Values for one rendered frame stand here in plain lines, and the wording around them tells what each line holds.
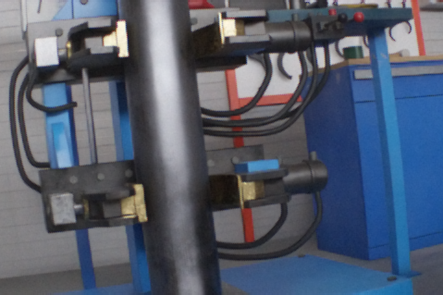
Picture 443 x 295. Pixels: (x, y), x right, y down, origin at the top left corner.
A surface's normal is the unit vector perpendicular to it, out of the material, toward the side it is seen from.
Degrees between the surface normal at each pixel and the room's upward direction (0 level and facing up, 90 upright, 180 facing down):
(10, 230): 90
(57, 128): 50
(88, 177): 90
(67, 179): 90
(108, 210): 90
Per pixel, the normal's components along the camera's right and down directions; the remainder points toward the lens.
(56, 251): 0.29, -0.04
